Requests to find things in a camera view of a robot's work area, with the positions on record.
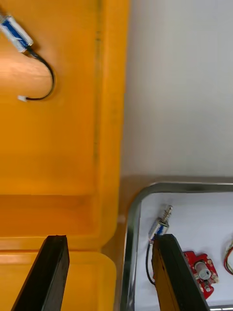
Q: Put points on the white sheet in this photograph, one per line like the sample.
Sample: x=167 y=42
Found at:
x=199 y=218

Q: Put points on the steel tray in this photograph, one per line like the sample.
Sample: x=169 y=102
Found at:
x=132 y=243

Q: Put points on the yellow-orange plastic bin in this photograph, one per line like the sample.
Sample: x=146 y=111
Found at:
x=92 y=279
x=65 y=136

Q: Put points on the round red circuit board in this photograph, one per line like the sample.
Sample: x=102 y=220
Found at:
x=205 y=272

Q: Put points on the solenoid with blue label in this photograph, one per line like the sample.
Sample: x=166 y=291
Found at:
x=160 y=224
x=17 y=34

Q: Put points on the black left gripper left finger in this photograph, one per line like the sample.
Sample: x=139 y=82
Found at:
x=47 y=274

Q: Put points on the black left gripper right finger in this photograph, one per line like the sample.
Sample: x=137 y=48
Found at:
x=180 y=279

